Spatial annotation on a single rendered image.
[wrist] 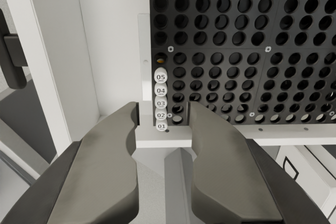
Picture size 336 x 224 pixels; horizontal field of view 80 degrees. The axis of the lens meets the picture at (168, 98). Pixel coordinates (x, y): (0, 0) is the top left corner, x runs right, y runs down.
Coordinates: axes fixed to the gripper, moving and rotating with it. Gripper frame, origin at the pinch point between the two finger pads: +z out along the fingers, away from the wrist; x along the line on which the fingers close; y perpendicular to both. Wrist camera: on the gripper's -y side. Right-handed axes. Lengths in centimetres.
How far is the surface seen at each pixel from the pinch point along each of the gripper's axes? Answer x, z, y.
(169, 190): 5, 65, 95
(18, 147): -30.9, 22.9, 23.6
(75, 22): -9.1, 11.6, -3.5
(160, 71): -0.1, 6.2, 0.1
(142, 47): -2.3, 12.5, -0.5
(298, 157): 21.2, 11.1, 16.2
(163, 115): 0.1, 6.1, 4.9
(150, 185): -9, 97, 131
